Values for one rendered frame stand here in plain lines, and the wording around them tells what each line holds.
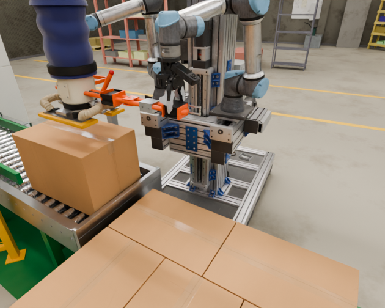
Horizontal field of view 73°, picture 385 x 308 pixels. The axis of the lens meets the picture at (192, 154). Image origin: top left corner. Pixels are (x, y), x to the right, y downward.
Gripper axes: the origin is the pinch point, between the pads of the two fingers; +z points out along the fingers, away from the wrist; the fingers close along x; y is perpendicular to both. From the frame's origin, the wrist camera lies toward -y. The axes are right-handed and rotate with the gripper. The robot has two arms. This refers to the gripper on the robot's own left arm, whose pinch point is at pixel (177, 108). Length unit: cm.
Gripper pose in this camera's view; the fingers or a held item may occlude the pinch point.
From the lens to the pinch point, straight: 110.0
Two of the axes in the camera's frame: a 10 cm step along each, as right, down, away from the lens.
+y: -8.6, -2.6, 4.5
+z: 0.1, 8.6, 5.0
